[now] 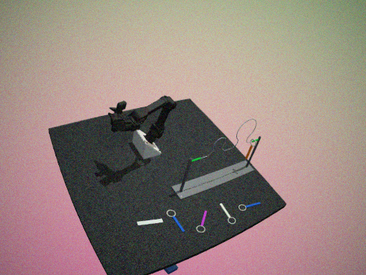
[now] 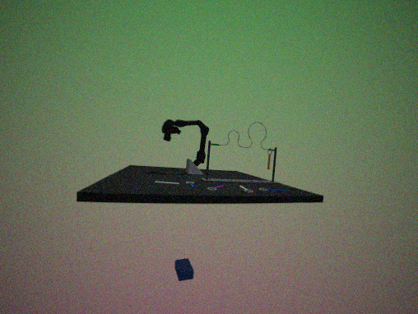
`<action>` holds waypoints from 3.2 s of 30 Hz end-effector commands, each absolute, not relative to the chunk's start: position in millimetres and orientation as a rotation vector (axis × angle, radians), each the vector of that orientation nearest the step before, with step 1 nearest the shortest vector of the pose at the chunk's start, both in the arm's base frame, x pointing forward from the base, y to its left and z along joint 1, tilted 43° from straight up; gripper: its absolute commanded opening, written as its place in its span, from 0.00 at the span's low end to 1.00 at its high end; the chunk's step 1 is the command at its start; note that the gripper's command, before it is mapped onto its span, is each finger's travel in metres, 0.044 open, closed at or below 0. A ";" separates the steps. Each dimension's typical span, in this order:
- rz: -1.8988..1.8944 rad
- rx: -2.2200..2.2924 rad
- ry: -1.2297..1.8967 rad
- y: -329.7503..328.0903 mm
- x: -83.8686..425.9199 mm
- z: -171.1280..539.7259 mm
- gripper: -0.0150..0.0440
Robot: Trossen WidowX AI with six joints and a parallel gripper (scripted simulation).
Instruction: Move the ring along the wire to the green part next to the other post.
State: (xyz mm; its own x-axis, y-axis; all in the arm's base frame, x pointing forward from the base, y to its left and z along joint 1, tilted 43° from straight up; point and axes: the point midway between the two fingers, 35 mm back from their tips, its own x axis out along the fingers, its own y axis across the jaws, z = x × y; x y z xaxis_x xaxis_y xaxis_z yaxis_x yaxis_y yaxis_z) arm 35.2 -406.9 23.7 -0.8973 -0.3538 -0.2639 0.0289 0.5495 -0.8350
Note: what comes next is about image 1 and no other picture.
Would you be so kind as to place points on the white flat bar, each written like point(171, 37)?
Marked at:
point(149, 222)

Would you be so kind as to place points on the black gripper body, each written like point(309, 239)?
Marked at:
point(120, 107)

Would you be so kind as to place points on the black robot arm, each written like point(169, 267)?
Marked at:
point(139, 115)

